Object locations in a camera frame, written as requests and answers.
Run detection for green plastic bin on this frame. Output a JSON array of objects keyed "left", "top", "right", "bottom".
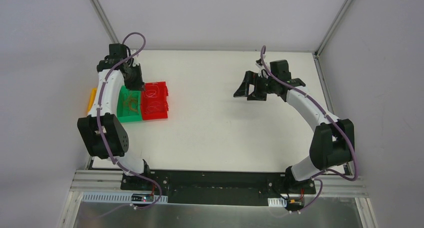
[{"left": 116, "top": 85, "right": 142, "bottom": 123}]

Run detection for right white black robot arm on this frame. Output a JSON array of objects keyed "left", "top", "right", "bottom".
[{"left": 233, "top": 59, "right": 355, "bottom": 193}]

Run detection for yellow plastic bin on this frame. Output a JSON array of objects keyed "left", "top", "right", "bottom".
[{"left": 87, "top": 88, "right": 97, "bottom": 115}]

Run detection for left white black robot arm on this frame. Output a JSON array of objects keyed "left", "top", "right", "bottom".
[{"left": 77, "top": 43, "right": 153, "bottom": 191}]

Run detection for left controller circuit board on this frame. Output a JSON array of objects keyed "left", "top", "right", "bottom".
[{"left": 131, "top": 193, "right": 155, "bottom": 203}]

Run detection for left white slotted cable duct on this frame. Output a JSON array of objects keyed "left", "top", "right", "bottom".
[{"left": 81, "top": 192, "right": 168, "bottom": 205}]

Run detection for right controller circuit board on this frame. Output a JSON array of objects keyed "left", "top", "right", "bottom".
[{"left": 285, "top": 200, "right": 304, "bottom": 212}]

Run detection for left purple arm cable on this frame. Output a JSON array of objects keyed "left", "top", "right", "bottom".
[{"left": 96, "top": 31, "right": 163, "bottom": 211}]

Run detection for red plastic bin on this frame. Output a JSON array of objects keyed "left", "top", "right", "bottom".
[{"left": 140, "top": 81, "right": 169, "bottom": 121}]

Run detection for white slotted cable duct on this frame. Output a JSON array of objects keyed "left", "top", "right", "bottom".
[
  {"left": 81, "top": 192, "right": 168, "bottom": 205},
  {"left": 267, "top": 197, "right": 287, "bottom": 208}
]

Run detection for right white slotted cable duct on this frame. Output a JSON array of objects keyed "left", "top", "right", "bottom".
[{"left": 267, "top": 197, "right": 287, "bottom": 208}]

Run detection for aluminium frame rail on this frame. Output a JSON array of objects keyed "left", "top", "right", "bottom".
[{"left": 70, "top": 170, "right": 369, "bottom": 198}]

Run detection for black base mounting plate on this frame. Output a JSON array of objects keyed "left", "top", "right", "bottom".
[{"left": 120, "top": 169, "right": 316, "bottom": 206}]

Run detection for controller circuit board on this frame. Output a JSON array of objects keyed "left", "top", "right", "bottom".
[
  {"left": 285, "top": 200, "right": 304, "bottom": 212},
  {"left": 131, "top": 193, "right": 155, "bottom": 203}
]

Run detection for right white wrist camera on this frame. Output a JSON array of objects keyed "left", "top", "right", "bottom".
[{"left": 255, "top": 59, "right": 264, "bottom": 69}]

